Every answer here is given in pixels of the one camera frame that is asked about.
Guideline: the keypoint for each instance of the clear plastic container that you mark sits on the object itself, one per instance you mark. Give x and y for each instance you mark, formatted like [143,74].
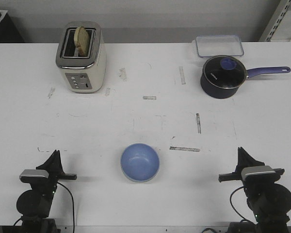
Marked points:
[207,46]

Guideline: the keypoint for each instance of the cream two-slot toaster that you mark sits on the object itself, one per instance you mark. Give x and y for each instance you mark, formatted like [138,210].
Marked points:
[82,74]

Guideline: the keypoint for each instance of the metal shelf upright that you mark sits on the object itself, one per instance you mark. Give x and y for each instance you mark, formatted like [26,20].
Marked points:
[275,20]

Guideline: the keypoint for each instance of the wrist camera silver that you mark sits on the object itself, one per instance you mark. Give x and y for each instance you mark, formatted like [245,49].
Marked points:
[34,176]
[256,171]

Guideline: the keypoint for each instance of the toast slice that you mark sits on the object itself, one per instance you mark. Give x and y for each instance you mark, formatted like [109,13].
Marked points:
[81,41]

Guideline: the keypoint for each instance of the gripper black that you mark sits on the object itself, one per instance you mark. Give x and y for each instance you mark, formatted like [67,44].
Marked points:
[255,183]
[50,185]

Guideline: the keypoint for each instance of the blue bowl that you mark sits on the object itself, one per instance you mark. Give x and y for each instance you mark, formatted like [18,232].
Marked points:
[139,162]

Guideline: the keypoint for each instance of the purple saucepan with lid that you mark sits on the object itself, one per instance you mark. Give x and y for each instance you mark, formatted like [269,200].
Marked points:
[222,75]

